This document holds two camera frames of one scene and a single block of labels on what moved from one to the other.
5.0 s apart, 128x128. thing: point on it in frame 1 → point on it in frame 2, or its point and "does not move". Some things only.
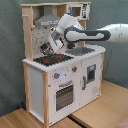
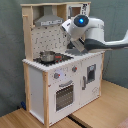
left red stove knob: x=56 y=75 does not move
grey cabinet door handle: x=83 y=83 does not move
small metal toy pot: x=44 y=48 → x=47 y=56
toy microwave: x=79 y=10 does not move
